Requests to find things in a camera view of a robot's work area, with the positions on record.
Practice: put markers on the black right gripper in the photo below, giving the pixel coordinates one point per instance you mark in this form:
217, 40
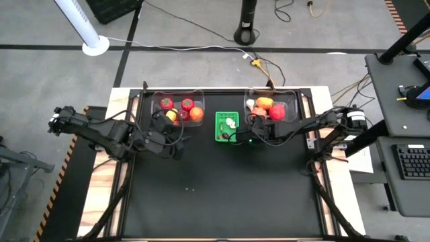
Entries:
267, 131

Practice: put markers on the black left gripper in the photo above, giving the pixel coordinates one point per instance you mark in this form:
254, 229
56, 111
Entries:
151, 141

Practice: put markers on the small green vegetable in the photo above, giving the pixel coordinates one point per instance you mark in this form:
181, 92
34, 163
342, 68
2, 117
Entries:
221, 127

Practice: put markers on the dark red fruit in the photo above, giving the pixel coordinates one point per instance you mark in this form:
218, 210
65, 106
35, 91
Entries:
183, 116

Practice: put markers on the yellow mango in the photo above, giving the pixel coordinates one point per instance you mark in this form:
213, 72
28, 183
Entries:
172, 115

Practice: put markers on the large white garlic bulb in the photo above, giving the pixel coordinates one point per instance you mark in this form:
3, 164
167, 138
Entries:
250, 102

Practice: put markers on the orange fruit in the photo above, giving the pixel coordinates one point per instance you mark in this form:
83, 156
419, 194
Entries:
196, 113

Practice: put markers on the red tomato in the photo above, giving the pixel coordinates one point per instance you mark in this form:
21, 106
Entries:
187, 104
167, 103

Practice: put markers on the red bell pepper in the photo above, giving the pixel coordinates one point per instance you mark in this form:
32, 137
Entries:
277, 112

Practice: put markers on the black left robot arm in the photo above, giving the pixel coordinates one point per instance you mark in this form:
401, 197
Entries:
100, 131

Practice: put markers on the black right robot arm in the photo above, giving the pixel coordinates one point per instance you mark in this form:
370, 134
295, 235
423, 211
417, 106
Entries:
309, 126

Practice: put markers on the green plastic basket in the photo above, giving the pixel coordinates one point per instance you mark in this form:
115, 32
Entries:
226, 116

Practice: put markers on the clear plastic bin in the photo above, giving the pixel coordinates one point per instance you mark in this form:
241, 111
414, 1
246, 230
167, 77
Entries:
158, 97
289, 97

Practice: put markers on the black floor mat striped edge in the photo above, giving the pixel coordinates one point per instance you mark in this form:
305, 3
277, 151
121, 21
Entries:
67, 201

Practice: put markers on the white floor stand pole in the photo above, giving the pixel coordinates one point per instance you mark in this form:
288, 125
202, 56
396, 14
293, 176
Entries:
95, 47

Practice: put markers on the grey desk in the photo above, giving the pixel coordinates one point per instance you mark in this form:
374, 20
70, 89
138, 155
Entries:
410, 198
389, 101

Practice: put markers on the dark crate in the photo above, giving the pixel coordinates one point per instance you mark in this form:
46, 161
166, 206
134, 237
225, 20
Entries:
111, 10

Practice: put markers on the grey metal cart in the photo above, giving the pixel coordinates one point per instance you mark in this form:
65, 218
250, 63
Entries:
27, 160

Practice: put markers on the black keyboard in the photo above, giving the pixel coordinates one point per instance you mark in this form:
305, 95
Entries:
415, 163

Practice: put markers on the black round desk device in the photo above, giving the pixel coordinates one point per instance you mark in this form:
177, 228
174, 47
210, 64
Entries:
415, 97

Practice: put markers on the black diagonal pole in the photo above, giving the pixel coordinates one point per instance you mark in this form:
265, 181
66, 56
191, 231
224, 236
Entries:
403, 40

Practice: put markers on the dark laptop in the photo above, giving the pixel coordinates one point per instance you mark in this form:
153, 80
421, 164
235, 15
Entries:
424, 65

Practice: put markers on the black table frame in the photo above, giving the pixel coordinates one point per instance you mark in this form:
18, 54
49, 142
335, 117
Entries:
308, 101

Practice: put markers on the black floor post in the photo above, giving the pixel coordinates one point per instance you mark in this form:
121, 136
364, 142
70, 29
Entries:
247, 17

